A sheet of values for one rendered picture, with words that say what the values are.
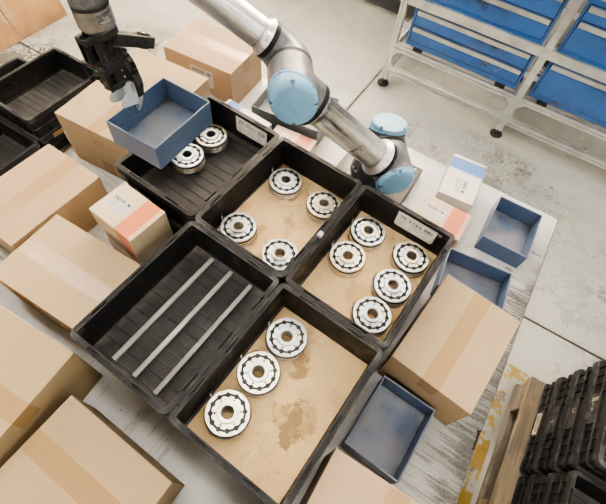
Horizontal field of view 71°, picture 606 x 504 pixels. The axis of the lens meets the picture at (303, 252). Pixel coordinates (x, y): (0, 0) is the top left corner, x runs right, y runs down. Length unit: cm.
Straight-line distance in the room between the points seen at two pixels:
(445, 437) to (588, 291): 158
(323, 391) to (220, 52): 129
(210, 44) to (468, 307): 133
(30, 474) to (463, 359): 99
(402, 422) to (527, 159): 218
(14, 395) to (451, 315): 103
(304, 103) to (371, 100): 201
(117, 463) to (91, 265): 49
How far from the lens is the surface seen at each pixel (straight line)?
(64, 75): 245
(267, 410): 105
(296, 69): 105
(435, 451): 125
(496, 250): 151
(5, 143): 238
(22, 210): 141
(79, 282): 122
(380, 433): 120
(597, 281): 272
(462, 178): 157
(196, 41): 185
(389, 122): 138
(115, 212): 122
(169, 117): 120
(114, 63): 107
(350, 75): 320
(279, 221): 126
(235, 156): 143
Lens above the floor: 186
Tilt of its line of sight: 59 degrees down
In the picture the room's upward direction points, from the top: 9 degrees clockwise
